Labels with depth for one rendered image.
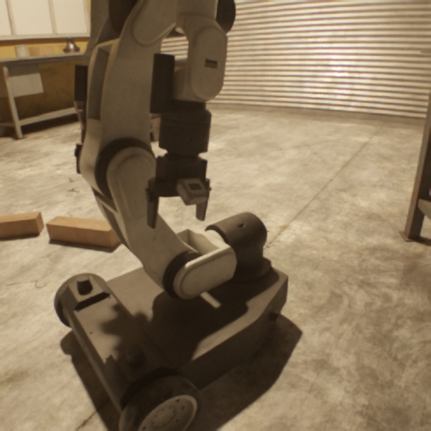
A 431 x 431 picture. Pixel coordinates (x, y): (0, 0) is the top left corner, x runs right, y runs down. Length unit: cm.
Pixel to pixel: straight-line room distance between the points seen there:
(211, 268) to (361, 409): 55
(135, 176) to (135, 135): 9
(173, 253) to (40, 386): 58
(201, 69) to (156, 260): 50
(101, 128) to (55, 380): 77
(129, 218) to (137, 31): 37
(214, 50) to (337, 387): 89
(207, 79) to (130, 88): 23
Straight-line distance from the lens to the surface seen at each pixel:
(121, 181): 70
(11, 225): 207
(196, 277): 90
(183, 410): 89
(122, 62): 70
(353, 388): 106
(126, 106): 73
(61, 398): 111
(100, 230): 168
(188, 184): 56
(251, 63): 564
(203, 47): 55
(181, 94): 56
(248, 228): 104
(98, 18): 98
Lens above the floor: 82
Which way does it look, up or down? 26 degrees down
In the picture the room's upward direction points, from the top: 3 degrees counter-clockwise
